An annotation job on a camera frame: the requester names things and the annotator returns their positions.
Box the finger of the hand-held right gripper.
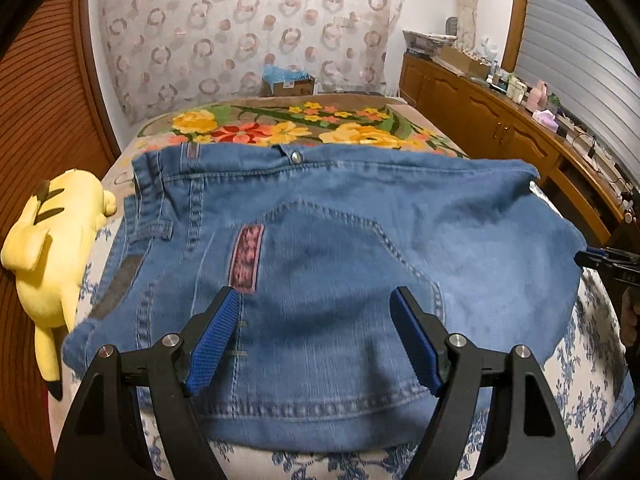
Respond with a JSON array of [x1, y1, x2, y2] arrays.
[[574, 246, 623, 267]]

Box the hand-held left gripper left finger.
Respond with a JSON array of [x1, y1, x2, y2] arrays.
[[52, 286, 241, 480]]

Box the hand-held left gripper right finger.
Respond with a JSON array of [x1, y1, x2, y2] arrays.
[[390, 286, 583, 480]]

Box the blue denim pants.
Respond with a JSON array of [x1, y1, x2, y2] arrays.
[[62, 142, 588, 453]]

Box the person's right hand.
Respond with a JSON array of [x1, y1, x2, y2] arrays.
[[620, 287, 640, 348]]

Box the blue floral white bedsheet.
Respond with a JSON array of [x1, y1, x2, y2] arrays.
[[75, 180, 626, 480]]

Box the pink tissue box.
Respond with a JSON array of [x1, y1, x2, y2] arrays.
[[532, 109, 559, 134]]

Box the wooden sideboard cabinet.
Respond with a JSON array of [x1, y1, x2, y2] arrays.
[[399, 52, 636, 246]]

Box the yellow plush toy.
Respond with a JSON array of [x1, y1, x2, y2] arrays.
[[0, 169, 118, 401]]

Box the open cardboard box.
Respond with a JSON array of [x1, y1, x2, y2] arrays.
[[440, 47, 494, 79]]

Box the cardboard box with blue plastic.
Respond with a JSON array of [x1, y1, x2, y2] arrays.
[[262, 65, 317, 97]]

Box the stack of papers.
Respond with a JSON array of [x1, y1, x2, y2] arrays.
[[402, 30, 459, 57]]

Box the beige lace curtain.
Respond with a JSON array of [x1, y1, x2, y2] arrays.
[[452, 0, 482, 48]]

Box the wooden louvered door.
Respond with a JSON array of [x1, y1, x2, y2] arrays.
[[0, 0, 121, 461]]

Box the circle-patterned sheer curtain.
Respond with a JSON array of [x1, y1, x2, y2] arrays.
[[97, 0, 406, 126]]

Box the wooden window frame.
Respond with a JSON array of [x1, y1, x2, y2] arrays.
[[500, 0, 532, 73]]

